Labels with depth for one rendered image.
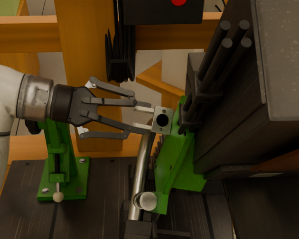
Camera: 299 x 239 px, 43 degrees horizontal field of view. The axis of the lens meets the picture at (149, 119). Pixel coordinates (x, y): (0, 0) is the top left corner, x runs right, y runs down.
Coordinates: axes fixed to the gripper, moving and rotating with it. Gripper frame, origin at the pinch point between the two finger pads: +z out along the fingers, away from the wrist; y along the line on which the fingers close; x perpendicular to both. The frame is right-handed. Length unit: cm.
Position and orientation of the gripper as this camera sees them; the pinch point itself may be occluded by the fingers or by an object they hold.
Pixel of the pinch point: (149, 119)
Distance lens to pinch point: 79.9
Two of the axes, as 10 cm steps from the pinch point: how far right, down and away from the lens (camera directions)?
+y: 1.5, -9.8, 1.3
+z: 9.7, 1.8, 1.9
